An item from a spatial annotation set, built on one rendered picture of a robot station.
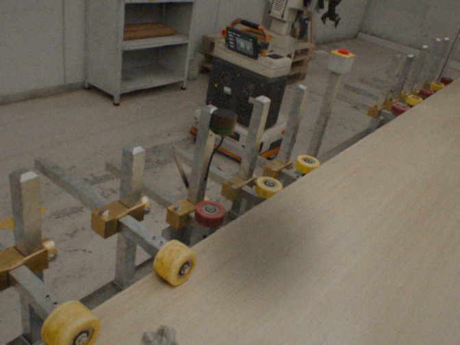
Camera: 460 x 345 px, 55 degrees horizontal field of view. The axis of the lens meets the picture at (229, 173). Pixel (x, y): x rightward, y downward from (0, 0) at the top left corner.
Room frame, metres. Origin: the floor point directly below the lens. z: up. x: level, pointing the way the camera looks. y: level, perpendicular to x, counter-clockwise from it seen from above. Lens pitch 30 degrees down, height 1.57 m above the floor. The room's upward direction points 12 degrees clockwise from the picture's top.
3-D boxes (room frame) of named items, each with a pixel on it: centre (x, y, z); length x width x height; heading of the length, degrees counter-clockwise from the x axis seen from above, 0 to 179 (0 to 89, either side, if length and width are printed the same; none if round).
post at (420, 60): (2.74, -0.99, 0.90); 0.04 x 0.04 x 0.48; 58
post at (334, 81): (1.69, -0.33, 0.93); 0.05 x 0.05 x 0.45; 58
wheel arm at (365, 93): (2.54, -0.76, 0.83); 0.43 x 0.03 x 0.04; 58
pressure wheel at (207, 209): (0.97, 0.03, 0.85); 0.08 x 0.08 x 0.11
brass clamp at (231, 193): (1.24, -0.04, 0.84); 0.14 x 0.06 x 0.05; 148
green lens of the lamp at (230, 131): (1.02, 0.04, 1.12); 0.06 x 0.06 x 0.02
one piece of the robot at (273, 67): (3.20, 0.00, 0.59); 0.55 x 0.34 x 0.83; 57
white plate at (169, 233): (1.09, 0.09, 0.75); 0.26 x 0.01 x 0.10; 148
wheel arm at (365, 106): (2.33, -0.63, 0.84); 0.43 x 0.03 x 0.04; 58
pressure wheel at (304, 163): (1.38, -0.26, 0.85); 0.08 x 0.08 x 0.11
